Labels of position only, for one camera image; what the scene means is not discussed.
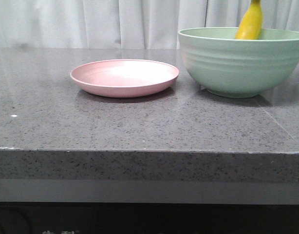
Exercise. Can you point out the green bowl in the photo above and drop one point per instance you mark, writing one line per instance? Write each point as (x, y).
(238, 68)

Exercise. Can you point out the pink plate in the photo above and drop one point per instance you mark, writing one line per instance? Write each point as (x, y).
(124, 78)

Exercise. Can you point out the yellow banana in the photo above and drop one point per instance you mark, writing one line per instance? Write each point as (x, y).
(251, 23)

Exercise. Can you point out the white curtain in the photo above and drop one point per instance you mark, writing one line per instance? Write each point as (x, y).
(110, 24)

